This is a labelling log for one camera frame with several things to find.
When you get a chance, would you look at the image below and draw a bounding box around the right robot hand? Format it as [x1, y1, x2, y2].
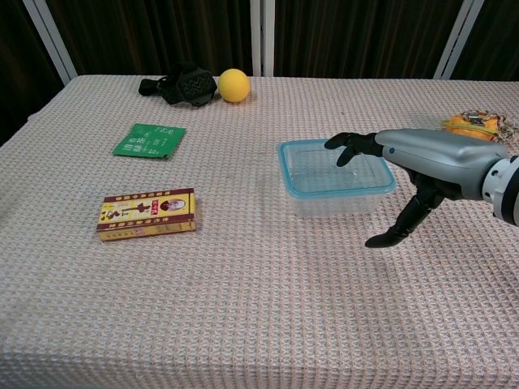
[324, 128, 510, 249]

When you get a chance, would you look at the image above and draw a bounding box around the clear blue-rimmed plastic container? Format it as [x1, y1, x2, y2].
[277, 137, 397, 200]

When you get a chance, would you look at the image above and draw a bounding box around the clear plastic tray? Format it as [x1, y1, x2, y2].
[287, 189, 385, 220]

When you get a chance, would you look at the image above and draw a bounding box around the yellow ball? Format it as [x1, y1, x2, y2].
[217, 68, 251, 103]

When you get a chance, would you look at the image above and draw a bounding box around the pink waffle-weave tablecloth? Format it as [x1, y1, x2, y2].
[0, 75, 519, 389]

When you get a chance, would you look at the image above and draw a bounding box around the green tea sachet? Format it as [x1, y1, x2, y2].
[112, 122, 187, 160]

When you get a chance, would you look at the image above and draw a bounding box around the yellow and red box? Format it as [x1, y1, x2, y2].
[96, 187, 197, 242]

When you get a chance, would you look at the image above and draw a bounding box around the black curtain backdrop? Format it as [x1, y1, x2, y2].
[0, 0, 519, 147]

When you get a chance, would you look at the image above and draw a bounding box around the orange toy with keychain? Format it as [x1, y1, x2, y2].
[440, 109, 519, 143]

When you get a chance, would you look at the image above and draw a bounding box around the white metal frame post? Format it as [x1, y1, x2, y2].
[432, 0, 486, 80]
[22, 0, 78, 86]
[250, 0, 276, 78]

